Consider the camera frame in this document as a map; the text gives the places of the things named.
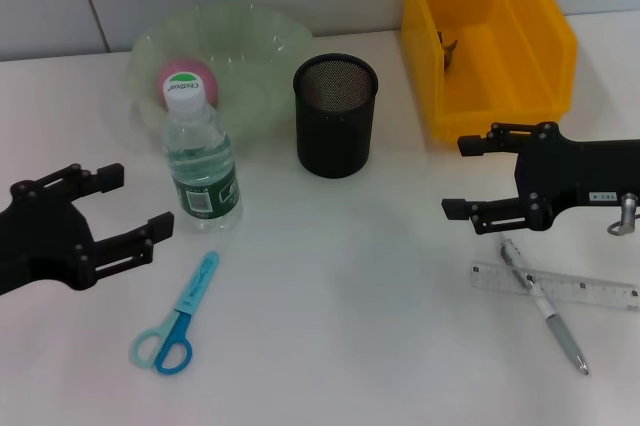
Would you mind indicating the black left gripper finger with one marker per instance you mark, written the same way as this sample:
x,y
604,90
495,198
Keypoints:
x,y
160,226
107,177

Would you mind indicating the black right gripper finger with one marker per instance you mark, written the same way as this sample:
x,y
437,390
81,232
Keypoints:
x,y
472,210
475,145

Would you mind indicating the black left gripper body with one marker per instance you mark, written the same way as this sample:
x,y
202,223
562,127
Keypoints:
x,y
40,246

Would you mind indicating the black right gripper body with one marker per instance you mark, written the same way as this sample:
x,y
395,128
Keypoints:
x,y
575,176

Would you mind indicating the clear water bottle green label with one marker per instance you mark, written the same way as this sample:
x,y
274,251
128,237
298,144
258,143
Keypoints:
x,y
202,171

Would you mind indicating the pink peach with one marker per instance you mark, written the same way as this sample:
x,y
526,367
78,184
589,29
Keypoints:
x,y
187,67

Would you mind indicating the clear plastic ruler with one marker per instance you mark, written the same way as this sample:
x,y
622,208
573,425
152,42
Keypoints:
x,y
590,291

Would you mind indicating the blue scissors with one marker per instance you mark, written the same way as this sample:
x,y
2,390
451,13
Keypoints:
x,y
172,353

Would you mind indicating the black mesh pen holder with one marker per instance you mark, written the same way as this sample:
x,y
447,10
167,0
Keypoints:
x,y
335,136

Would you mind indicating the silver white pen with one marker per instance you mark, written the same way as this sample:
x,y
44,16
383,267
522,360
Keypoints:
x,y
560,328

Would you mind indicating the translucent green plastic fruit plate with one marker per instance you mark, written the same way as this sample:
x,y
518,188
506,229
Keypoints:
x,y
250,71

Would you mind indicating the yellow plastic bin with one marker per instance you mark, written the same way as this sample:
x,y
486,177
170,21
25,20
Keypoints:
x,y
500,86

